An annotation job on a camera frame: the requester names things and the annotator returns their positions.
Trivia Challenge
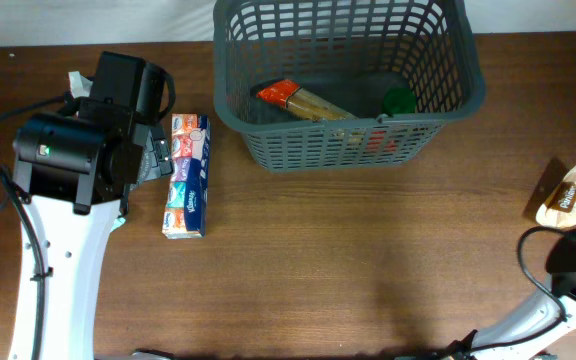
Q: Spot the Kleenex tissue multipack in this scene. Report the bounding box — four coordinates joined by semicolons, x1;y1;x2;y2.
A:
162;114;211;239

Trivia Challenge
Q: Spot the teal tissue pocket pack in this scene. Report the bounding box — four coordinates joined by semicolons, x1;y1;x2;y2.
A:
111;215;126;232

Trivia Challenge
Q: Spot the spaghetti pasta package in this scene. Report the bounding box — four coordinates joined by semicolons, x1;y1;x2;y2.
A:
256;78;399;154

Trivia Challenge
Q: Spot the grey plastic mesh basket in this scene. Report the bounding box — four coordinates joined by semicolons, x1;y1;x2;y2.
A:
213;0;485;172

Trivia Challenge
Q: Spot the small green object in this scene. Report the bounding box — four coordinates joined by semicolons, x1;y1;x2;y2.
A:
381;87;417;116

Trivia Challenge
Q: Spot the beige snack bag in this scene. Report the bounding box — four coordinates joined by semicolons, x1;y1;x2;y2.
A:
535;165;576;229

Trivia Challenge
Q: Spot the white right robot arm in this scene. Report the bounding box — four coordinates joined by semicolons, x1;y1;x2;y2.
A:
447;226;576;360

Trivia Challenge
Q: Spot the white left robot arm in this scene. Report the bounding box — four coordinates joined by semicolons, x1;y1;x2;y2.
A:
1;52;176;359

